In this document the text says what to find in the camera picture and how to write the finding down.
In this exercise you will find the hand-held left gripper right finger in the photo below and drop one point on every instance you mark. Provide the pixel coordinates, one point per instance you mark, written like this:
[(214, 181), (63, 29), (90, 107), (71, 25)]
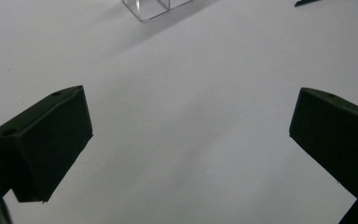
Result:
[(335, 137)]

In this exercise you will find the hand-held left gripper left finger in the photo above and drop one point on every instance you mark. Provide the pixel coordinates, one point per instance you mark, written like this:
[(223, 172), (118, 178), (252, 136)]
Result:
[(43, 137)]

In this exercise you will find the clear plastic organizer box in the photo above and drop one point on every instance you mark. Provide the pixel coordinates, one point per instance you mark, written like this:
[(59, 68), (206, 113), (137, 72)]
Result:
[(150, 7)]

